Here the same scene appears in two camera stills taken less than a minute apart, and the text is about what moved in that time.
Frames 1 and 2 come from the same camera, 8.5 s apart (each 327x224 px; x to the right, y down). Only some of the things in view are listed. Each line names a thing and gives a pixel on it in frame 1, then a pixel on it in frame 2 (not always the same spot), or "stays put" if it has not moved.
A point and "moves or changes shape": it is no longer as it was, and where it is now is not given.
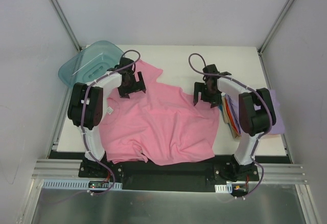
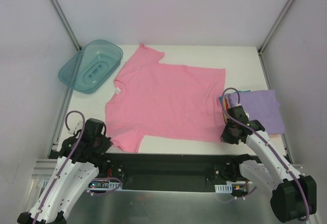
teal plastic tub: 90,62 stays put
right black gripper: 206,95 to 227,134
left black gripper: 132,88 to 105,143
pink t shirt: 162,125 moves or changes shape
